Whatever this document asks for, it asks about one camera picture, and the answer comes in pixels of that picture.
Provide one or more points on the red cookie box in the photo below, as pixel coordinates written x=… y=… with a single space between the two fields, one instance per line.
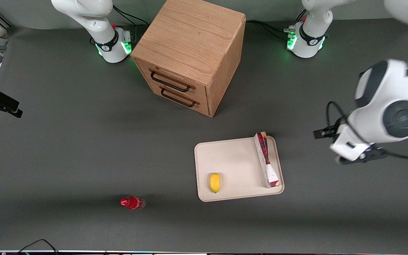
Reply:
x=265 y=152

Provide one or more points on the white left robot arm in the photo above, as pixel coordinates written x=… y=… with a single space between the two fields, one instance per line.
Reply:
x=402 y=81

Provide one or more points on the cream plastic tray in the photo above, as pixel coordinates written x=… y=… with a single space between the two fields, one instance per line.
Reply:
x=236 y=159

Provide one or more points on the yellow toy banana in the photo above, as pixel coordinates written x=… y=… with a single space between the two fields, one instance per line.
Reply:
x=215 y=182

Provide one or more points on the wooden two-drawer cabinet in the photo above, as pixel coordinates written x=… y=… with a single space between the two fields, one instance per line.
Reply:
x=190 y=42

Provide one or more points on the red plastic bottle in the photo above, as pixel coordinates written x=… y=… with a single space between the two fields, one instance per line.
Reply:
x=133 y=203

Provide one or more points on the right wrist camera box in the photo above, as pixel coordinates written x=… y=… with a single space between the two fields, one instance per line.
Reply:
x=4 y=101

